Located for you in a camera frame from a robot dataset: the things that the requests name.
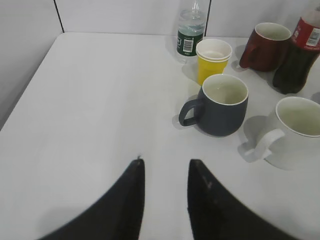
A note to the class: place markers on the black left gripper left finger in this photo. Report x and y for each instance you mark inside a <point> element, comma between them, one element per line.
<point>117,215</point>

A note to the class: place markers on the gray ceramic mug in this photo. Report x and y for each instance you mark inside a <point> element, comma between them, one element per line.
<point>220,107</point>

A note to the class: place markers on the white ceramic mug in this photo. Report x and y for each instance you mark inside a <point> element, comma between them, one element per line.
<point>290,136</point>

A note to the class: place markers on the clear water bottle green label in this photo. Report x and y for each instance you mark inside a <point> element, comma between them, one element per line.
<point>191,28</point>

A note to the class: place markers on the cola bottle red label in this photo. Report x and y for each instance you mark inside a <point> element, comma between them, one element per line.
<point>303,50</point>

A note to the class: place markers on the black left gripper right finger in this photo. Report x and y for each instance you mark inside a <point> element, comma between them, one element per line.
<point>215,214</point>

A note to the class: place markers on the red ceramic mug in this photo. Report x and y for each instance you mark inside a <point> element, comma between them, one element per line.
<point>266,47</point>

